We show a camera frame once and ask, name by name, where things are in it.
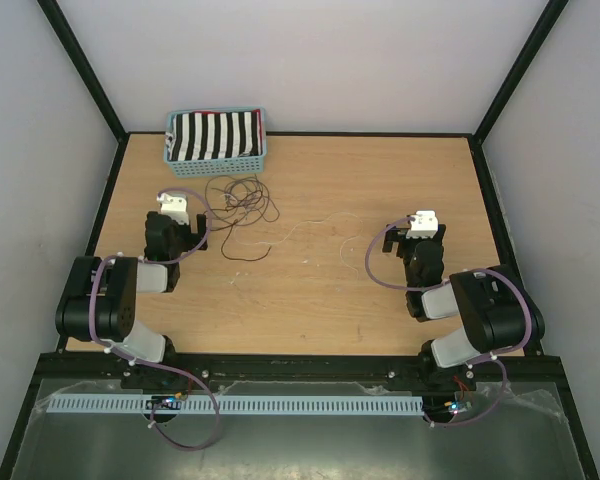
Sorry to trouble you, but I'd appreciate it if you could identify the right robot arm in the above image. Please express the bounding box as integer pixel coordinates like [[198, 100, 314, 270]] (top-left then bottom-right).
[[382, 224, 545, 389]]

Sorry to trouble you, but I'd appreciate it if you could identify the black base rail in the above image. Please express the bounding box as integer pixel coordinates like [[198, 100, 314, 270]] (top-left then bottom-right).
[[34, 351, 565, 393]]

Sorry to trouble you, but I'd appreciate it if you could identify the light blue plastic basket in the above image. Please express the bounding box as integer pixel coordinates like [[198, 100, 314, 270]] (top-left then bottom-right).
[[163, 107, 267, 178]]

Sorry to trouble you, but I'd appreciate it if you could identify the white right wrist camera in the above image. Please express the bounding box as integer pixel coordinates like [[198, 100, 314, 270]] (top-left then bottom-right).
[[406, 210, 439, 239]]

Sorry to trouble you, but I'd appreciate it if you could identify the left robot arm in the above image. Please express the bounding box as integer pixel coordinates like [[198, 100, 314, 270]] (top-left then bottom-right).
[[55, 211, 209, 388]]

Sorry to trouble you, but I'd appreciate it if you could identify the black white striped cloth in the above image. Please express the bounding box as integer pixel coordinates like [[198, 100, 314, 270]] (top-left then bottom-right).
[[165, 109, 264, 162]]

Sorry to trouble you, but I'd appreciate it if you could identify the white zip tie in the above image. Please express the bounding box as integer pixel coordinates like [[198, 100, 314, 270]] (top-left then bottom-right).
[[232, 211, 364, 279]]

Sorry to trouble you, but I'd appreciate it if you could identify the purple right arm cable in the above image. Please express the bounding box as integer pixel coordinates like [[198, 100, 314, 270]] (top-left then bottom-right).
[[364, 215, 536, 429]]

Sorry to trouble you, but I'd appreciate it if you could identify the black aluminium frame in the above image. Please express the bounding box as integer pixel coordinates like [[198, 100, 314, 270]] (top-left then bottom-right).
[[0, 0, 600, 480]]

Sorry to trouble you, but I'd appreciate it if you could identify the light blue slotted cable duct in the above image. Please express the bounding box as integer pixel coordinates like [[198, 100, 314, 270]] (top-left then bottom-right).
[[46, 394, 423, 416]]

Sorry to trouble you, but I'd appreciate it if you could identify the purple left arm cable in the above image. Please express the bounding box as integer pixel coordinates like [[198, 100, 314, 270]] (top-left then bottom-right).
[[89, 187, 222, 453]]

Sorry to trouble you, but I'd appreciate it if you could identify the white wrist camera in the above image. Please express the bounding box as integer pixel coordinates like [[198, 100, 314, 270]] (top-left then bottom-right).
[[406, 210, 439, 239], [157, 193, 190, 225]]

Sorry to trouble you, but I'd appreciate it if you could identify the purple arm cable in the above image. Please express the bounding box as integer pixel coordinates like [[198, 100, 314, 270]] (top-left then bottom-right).
[[364, 215, 536, 429], [89, 187, 222, 453]]

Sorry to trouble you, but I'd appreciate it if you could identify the dark brown wire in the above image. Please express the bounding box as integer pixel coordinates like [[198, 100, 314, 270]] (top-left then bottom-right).
[[204, 174, 281, 263]]

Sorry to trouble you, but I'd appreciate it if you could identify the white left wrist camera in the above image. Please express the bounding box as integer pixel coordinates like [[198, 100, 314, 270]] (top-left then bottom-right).
[[157, 193, 190, 225]]

